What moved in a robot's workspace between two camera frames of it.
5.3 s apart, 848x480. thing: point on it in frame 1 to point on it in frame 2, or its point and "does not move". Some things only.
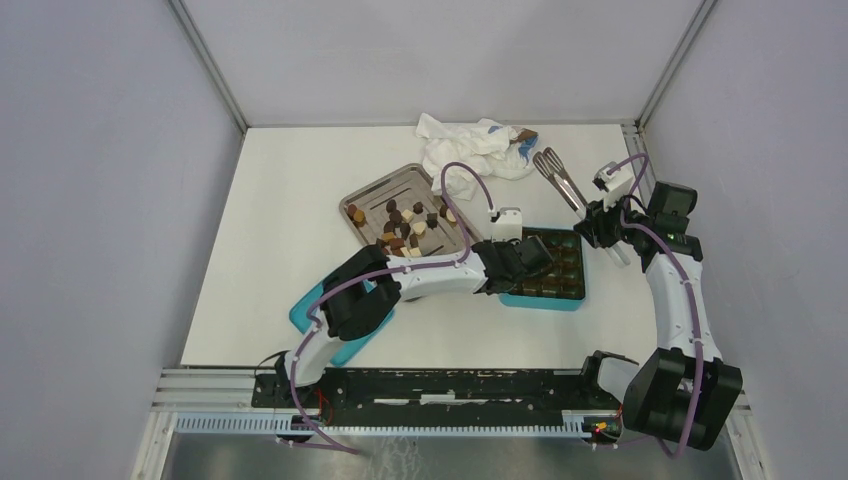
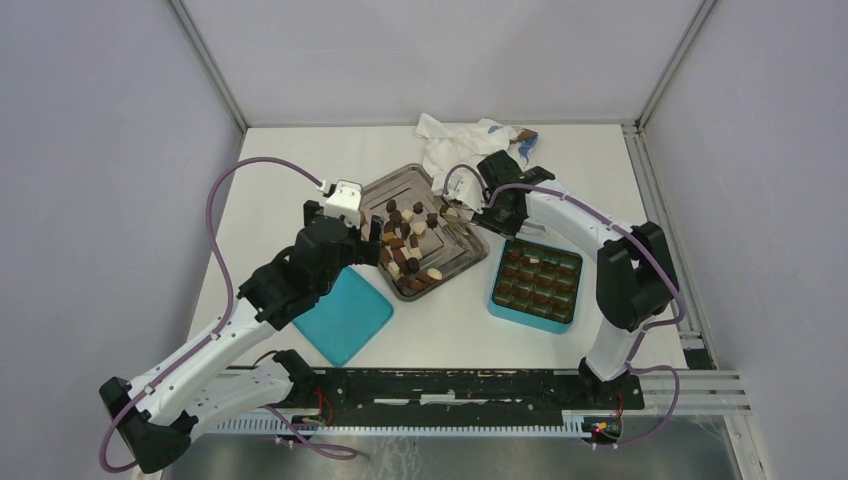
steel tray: [404, 215] does not move
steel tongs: [549, 164] to [526, 225]
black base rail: [426, 392] does not move
